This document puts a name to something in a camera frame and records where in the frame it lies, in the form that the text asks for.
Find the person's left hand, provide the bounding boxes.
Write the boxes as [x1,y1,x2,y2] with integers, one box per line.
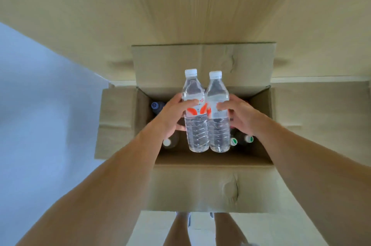
[149,93,199,139]

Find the person's right hand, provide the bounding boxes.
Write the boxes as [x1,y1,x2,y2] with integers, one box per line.
[216,94,272,139]

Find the group of bottles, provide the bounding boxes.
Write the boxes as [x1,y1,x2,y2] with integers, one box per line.
[150,101,255,149]

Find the white cap water bottle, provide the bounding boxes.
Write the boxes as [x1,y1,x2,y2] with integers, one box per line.
[206,71,231,153]
[182,69,210,153]

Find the brown cardboard box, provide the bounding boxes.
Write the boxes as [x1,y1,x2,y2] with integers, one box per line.
[95,42,371,214]

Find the person's left forearm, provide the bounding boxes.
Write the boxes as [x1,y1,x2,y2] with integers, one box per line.
[16,122,174,246]

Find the person's right forearm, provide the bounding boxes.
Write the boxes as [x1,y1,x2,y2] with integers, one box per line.
[255,115,371,246]

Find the person's left leg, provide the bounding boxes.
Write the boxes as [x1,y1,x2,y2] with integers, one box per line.
[163,212,192,246]

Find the person's leg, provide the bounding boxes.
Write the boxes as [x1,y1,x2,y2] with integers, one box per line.
[163,212,192,246]
[214,212,249,246]

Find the person's right leg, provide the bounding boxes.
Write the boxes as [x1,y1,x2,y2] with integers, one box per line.
[214,212,249,246]

